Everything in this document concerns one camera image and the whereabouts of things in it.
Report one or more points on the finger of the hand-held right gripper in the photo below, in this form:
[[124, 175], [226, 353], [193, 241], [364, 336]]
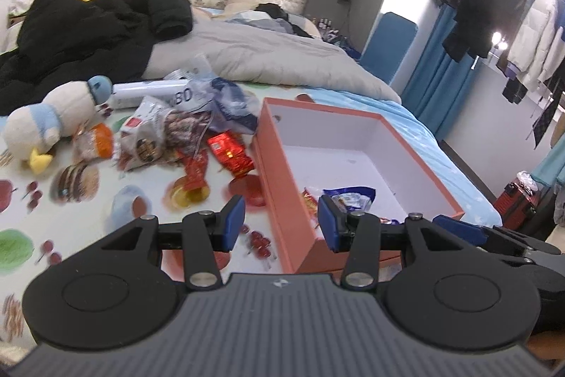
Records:
[[457, 229]]

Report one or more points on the black puffer jacket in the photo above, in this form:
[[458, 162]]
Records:
[[88, 37]]

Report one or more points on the grey blanket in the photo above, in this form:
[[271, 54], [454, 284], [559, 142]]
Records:
[[265, 54]]

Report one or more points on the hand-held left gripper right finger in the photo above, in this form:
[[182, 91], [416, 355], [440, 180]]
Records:
[[329, 224]]

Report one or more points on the red suitcase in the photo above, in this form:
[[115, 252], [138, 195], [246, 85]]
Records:
[[516, 200]]

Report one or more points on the brown snack packet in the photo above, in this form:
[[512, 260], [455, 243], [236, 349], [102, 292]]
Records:
[[187, 134]]

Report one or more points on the blue snack packet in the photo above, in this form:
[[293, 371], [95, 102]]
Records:
[[353, 196]]

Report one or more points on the clear orange snack packet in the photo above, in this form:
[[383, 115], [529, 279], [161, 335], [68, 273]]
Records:
[[95, 143]]

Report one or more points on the plush penguin toy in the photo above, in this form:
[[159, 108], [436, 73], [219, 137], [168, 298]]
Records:
[[53, 112]]

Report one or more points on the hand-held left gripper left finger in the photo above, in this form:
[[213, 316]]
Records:
[[233, 223]]

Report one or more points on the fruit printed sheet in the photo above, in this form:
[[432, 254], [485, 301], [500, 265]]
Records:
[[132, 191]]

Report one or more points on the small red snack packet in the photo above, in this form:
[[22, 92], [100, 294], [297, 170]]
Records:
[[194, 169]]

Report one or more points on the blue curtain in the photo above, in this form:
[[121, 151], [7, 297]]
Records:
[[432, 85]]

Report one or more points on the orange cardboard box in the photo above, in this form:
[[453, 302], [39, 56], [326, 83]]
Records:
[[273, 165]]

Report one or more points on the white cylindrical bottle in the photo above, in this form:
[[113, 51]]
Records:
[[145, 91]]

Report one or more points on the small red striped packet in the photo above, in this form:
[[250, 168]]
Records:
[[309, 200]]

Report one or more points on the white hanging jacket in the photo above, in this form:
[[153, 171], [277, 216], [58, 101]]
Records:
[[538, 32]]

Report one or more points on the pile of clothes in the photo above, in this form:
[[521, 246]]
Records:
[[265, 23]]

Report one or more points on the group of small bottles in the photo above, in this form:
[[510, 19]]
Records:
[[326, 26]]

